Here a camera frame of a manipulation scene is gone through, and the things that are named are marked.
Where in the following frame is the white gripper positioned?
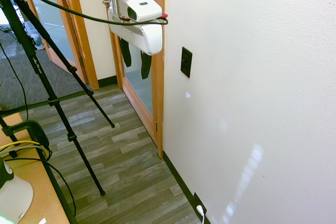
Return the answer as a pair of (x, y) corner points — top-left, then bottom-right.
(108, 6), (164, 80)

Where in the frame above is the black light switch plate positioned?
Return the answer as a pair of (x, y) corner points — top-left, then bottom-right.
(180, 46), (193, 79)

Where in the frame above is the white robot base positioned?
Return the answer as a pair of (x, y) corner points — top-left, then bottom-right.
(0, 156), (35, 224)

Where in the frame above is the wooden door with frosted glass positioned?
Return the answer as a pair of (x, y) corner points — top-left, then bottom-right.
(104, 0), (166, 159)

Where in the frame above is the wooden framed glass door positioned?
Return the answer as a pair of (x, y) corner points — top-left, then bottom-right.
(15, 0), (89, 84)

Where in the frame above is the black table clamp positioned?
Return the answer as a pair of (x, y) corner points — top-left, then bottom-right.
(0, 119), (51, 157)

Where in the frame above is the black baseboard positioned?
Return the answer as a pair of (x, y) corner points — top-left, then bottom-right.
(162, 150), (212, 224)

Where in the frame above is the wooden door frame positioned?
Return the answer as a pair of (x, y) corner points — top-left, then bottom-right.
(64, 0), (100, 91)

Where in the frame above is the black camera tripod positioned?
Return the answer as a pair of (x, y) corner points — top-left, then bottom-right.
(0, 0), (117, 224)

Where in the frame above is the thin black floor cable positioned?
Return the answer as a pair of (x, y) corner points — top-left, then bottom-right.
(0, 41), (29, 121)

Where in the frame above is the yellow cable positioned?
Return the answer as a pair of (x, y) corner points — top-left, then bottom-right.
(0, 140), (52, 162)

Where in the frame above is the black cable loop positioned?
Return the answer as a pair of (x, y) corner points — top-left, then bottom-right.
(4, 157), (77, 218)

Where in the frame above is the black wall outlet plate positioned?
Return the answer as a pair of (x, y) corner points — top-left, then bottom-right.
(193, 191), (208, 217)

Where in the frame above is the white plug with cable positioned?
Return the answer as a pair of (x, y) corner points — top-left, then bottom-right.
(195, 204), (207, 224)

